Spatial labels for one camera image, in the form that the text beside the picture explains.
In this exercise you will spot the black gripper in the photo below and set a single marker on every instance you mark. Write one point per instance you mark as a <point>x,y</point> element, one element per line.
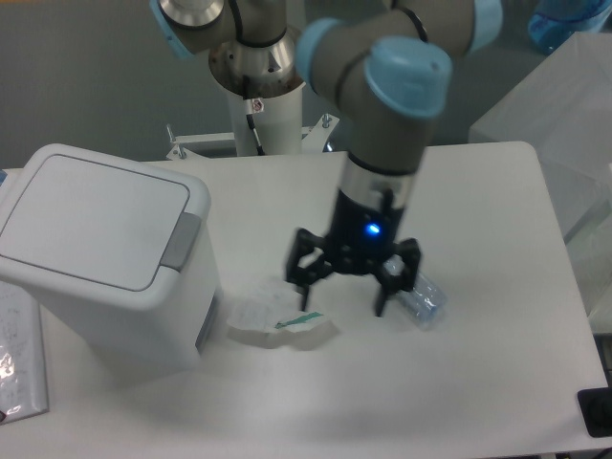
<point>360,241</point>

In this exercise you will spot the white push-button trash can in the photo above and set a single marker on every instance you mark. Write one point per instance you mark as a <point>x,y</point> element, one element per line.
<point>118,250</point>

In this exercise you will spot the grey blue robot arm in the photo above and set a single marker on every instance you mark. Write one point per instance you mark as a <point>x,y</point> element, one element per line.
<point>388,74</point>

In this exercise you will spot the clear plastic water bottle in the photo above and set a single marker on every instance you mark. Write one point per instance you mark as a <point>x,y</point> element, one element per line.
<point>423,304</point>

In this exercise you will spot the crumpled white paper wrapper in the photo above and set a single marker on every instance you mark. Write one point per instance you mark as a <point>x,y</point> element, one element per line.
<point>265,313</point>

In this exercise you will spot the black device at edge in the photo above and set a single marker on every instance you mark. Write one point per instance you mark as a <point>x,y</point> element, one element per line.
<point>595,407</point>

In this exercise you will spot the blue plastic bag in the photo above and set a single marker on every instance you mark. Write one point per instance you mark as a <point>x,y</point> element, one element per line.
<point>554,22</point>

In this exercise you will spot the white laminated paper sheet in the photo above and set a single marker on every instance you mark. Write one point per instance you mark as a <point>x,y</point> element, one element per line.
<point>24,389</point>

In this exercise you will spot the white metal clamp bracket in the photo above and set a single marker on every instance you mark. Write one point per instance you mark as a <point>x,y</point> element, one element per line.
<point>314,139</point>

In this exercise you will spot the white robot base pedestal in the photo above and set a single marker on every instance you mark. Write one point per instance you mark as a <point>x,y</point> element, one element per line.
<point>265,122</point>

